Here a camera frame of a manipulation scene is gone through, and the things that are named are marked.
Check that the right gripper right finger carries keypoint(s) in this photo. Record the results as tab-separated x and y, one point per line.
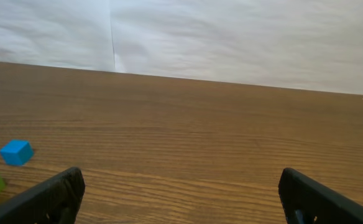
312	199

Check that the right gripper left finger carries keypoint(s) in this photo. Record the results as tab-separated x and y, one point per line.
44	199

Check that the blue cube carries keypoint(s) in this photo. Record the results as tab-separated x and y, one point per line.
16	153

